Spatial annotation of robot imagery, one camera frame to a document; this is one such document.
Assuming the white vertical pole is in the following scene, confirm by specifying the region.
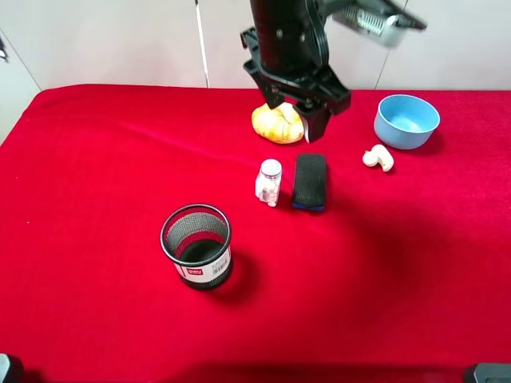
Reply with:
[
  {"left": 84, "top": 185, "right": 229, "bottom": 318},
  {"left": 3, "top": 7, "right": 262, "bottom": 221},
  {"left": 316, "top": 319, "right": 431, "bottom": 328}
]
[{"left": 194, "top": 0, "right": 211, "bottom": 89}]

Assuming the red velvet table cloth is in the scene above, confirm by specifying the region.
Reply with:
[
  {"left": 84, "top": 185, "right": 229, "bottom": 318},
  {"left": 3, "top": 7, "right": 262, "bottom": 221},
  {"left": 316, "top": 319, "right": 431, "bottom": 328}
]
[{"left": 1, "top": 85, "right": 510, "bottom": 382}]

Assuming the black mesh pen cup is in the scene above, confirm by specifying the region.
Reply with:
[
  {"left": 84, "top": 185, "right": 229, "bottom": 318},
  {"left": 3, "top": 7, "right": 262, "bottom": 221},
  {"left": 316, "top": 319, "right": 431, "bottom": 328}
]
[{"left": 160, "top": 203, "right": 233, "bottom": 290}]

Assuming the small white duck figure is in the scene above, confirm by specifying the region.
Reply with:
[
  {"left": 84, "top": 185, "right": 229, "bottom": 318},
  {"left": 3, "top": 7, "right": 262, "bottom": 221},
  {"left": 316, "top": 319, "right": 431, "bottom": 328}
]
[{"left": 362, "top": 144, "right": 394, "bottom": 172}]

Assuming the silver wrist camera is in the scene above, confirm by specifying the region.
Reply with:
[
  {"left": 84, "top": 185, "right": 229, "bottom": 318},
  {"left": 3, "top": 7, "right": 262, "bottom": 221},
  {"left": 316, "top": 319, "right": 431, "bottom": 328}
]
[{"left": 332, "top": 1, "right": 427, "bottom": 49}]

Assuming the clear bottle of white pills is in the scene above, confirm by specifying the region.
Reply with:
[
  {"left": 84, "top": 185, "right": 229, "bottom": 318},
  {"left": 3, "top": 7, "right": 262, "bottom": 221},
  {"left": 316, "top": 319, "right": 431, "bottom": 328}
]
[{"left": 255, "top": 159, "right": 283, "bottom": 207}]

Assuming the black felt board eraser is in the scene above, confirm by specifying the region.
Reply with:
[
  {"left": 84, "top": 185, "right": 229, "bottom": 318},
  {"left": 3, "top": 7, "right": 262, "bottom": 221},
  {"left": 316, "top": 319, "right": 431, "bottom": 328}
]
[{"left": 291, "top": 153, "right": 327, "bottom": 211}]

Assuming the golden bread roll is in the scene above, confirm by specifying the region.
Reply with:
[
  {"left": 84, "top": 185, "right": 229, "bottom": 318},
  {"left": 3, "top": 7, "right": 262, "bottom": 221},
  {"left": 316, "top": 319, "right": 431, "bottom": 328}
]
[{"left": 252, "top": 102, "right": 304, "bottom": 144}]

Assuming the light blue bowl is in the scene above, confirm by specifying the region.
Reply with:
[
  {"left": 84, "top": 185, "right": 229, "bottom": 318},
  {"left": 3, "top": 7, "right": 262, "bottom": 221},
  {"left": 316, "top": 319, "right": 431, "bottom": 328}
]
[{"left": 374, "top": 94, "right": 441, "bottom": 150}]

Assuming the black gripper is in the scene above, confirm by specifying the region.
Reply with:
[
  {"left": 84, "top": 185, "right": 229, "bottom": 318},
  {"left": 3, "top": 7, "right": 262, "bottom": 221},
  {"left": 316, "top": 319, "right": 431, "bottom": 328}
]
[{"left": 240, "top": 24, "right": 351, "bottom": 143}]

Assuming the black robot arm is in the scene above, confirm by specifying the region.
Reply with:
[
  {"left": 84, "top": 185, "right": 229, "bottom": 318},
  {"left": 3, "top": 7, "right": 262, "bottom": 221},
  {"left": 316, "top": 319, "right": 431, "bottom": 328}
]
[{"left": 240, "top": 0, "right": 351, "bottom": 143}]

